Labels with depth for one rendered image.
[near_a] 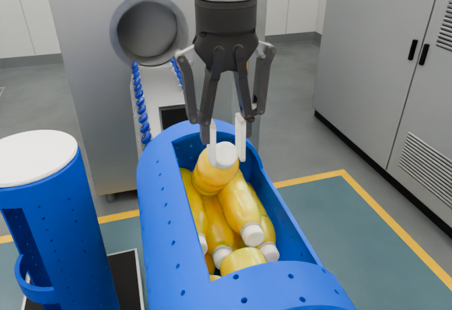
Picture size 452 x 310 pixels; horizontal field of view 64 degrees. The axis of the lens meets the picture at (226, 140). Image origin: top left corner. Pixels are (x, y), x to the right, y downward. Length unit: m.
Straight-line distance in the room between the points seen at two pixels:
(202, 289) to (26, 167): 0.73
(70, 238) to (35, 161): 0.25
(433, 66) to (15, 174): 2.08
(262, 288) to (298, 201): 2.04
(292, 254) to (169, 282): 0.29
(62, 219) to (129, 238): 1.16
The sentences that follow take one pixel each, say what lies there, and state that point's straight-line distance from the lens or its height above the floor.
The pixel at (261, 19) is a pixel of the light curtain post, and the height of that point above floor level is 1.30.
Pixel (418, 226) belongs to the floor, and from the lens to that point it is 2.55.
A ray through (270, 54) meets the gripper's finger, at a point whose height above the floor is 1.45.
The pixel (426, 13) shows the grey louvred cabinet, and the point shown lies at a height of 1.16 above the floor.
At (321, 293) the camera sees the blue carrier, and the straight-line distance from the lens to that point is 0.48.
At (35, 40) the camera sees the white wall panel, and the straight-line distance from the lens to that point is 5.18.
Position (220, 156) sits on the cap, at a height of 1.29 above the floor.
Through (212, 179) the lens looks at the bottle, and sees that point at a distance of 0.59.
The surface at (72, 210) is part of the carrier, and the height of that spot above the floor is 0.88.
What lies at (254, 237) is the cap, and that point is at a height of 1.11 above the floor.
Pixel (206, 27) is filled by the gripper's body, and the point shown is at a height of 1.49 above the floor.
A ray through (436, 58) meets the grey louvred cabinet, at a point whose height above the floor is 0.95.
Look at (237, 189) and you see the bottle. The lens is 0.72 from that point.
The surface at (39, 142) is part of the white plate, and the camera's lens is 1.20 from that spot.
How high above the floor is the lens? 1.60
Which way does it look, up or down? 32 degrees down
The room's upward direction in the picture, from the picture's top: straight up
